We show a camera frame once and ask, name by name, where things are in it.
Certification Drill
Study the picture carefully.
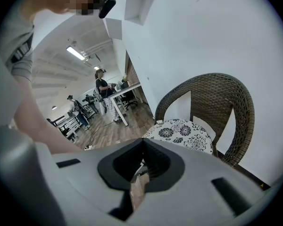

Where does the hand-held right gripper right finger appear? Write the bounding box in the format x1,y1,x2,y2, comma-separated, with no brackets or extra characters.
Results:
142,137,185,194

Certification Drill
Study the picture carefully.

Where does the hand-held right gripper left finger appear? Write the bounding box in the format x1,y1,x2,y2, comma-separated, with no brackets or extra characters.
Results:
97,137,144,222

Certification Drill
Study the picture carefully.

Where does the black-and-white floral cushion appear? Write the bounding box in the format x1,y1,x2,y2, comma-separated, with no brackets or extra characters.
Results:
142,118,214,155

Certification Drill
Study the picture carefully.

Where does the brown wicker chair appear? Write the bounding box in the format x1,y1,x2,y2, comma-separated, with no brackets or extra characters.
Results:
153,73,256,170

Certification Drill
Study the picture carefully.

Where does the person's left forearm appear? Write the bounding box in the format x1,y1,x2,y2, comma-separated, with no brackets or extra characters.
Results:
13,74,86,155

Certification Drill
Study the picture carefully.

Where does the black office chair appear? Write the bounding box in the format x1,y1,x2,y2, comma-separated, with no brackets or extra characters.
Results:
121,92,138,108

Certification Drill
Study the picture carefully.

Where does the white desk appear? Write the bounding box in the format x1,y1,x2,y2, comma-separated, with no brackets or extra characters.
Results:
108,82,142,127

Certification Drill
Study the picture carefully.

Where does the long ceiling light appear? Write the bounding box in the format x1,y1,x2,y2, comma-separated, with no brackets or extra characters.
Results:
66,45,86,61

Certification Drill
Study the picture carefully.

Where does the person's grey shirt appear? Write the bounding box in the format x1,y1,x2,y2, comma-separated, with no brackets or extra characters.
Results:
0,0,35,83

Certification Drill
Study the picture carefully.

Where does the grey wall panel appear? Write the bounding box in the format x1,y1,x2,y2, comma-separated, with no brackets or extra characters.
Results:
105,17,123,41

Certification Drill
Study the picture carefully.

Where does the black head-worn camera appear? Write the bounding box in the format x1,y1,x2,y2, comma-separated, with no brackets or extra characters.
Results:
98,0,117,19

